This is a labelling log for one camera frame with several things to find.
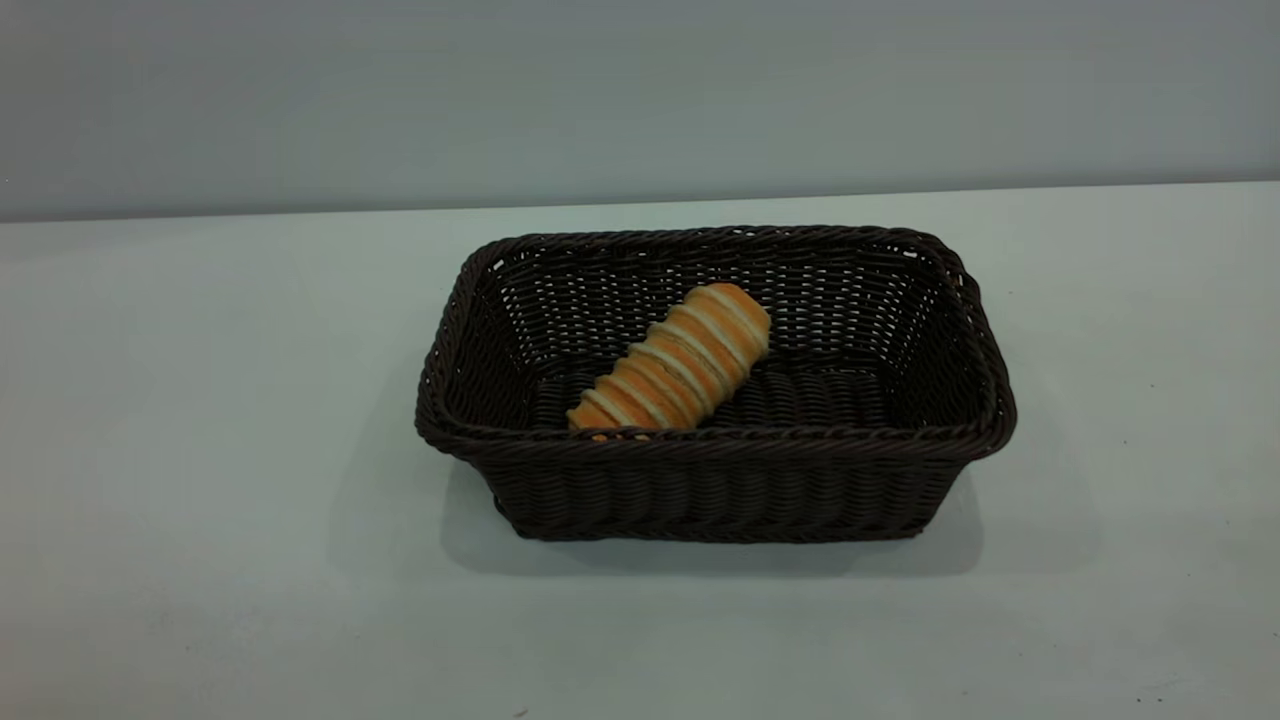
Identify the dark woven wicker basket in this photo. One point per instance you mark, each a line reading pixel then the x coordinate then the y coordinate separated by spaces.
pixel 720 490

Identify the striped orange bread roll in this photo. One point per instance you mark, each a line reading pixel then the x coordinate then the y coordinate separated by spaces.
pixel 675 365

